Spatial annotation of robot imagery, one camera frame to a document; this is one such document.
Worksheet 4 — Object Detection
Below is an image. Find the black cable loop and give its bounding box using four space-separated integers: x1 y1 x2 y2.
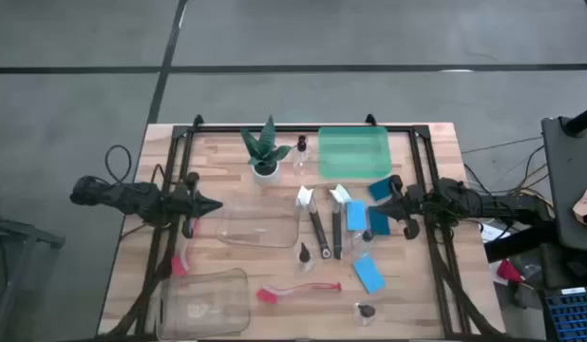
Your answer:
104 144 133 186

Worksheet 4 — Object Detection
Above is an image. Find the white paper sheet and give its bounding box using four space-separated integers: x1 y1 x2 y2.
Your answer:
481 222 513 243

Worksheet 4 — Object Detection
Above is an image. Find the clear plastic bag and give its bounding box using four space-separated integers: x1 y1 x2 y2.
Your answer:
216 197 302 249

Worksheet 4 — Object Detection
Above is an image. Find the light blue sponge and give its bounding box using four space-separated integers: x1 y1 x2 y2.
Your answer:
352 255 387 295

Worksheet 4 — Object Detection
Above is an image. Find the dark blue sponge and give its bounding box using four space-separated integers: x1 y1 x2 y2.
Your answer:
368 206 392 237
368 176 394 202

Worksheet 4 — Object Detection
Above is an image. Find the grey metal cart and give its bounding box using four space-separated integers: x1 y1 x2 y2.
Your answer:
0 189 66 342

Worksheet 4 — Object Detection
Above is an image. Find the snake plant in white pot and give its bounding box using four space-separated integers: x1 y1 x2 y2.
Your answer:
239 114 294 187

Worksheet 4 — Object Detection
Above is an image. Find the black side table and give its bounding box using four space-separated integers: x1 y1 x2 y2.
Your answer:
540 113 587 253

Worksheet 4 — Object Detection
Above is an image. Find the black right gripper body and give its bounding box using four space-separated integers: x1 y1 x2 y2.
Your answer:
389 174 424 241

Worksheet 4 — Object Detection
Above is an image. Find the light blue packet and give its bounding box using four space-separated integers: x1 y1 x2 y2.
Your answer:
346 199 369 232

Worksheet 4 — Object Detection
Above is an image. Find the translucent green plastic tray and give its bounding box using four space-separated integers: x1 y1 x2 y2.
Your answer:
317 125 393 181

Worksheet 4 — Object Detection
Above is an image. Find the red plastic item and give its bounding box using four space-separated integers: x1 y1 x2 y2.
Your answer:
496 258 525 286

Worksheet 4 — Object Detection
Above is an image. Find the loose cable bundle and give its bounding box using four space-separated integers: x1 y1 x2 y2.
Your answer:
462 135 549 200

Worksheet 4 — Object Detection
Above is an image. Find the clear plastic bin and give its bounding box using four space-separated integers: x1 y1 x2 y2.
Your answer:
155 267 252 341

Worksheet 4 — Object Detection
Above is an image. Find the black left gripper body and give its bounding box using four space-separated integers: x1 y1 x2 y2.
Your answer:
169 171 205 239

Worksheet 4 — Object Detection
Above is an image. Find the black camera stand pole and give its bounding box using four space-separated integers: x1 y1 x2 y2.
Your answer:
560 103 587 138

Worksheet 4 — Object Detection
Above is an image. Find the red dish brush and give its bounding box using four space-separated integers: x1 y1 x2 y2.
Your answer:
255 281 343 305
170 218 199 277

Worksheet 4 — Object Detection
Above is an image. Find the backlit computer keyboard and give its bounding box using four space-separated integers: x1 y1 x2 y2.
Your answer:
542 286 587 342

